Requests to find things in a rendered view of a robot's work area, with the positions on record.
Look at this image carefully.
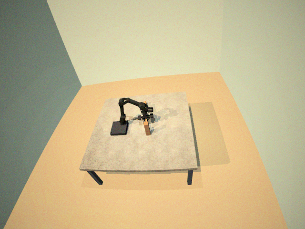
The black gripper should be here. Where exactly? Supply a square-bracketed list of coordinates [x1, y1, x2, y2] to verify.
[138, 113, 153, 121]

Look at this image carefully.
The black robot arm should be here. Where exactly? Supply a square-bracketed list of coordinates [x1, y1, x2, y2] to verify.
[118, 97, 153, 125]

